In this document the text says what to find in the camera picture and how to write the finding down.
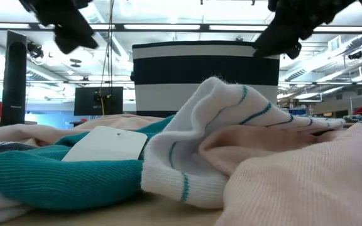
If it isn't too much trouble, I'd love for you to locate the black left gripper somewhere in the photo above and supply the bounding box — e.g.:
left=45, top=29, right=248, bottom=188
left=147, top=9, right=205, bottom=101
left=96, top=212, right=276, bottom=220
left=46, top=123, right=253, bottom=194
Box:
left=18, top=0, right=100, bottom=55

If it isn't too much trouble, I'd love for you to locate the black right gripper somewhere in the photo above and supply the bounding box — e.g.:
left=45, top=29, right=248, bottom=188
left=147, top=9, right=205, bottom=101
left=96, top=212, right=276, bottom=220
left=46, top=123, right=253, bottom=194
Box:
left=251, top=0, right=362, bottom=61

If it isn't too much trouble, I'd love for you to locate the white paper tag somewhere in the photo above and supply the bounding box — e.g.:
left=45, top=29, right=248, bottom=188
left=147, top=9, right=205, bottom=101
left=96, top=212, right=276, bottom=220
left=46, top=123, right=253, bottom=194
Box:
left=61, top=126, right=148, bottom=163

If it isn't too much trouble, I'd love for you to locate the white teal-striped garment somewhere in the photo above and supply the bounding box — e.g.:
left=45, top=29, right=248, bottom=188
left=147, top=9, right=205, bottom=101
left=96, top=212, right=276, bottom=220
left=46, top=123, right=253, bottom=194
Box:
left=0, top=76, right=347, bottom=226

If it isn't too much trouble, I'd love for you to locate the pale pink ribbed garment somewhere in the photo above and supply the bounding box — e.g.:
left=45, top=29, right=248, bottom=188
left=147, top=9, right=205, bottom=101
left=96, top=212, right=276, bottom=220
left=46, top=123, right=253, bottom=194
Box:
left=197, top=122, right=362, bottom=226

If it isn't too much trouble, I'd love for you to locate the teal knit garment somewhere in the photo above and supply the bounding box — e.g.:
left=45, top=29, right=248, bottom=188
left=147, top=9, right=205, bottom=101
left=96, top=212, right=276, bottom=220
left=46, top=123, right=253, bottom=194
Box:
left=0, top=114, right=176, bottom=211

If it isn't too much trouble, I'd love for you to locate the black ceiling-mounted device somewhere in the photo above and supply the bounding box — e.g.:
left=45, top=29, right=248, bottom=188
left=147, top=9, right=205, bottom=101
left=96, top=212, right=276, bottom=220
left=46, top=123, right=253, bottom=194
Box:
left=26, top=41, right=46, bottom=61

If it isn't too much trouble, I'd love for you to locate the black monitor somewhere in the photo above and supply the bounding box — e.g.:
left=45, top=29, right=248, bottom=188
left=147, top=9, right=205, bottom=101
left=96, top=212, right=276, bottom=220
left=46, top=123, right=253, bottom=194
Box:
left=74, top=86, right=124, bottom=117

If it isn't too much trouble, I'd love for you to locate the black tower column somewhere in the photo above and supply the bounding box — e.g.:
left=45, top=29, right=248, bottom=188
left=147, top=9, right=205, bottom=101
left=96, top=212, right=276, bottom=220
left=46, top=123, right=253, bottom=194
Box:
left=0, top=30, right=28, bottom=127

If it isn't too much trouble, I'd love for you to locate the navy white striped fabric bin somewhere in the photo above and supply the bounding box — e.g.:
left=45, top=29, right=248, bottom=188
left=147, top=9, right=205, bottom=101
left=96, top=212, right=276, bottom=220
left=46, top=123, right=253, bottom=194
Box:
left=131, top=40, right=281, bottom=119

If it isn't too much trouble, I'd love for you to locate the hanging black cable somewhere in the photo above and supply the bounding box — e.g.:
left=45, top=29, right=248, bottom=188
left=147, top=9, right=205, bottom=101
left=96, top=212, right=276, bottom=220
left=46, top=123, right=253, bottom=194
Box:
left=98, top=0, right=115, bottom=116

